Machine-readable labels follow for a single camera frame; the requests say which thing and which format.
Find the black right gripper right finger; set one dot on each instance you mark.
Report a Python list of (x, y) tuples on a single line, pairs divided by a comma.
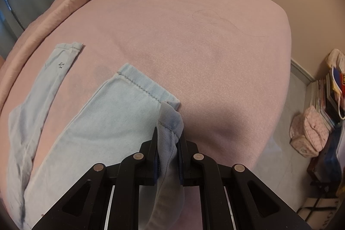
[(233, 197)]

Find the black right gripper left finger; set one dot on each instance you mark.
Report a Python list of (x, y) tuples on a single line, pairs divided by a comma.
[(106, 197)]

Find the light blue strawberry pants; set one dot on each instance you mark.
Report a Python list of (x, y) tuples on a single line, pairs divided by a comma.
[(125, 111)]

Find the pink patterned bag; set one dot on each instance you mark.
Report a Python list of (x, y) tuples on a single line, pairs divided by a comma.
[(308, 133)]

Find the stack of books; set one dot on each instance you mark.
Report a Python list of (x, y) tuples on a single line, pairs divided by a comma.
[(320, 95)]

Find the pink bed sheet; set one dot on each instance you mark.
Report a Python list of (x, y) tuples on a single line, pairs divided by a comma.
[(226, 61)]

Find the pink folded duvet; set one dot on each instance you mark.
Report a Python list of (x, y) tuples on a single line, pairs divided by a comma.
[(31, 38)]

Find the white black strap bag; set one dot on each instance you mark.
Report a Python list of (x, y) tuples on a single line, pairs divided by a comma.
[(318, 212)]

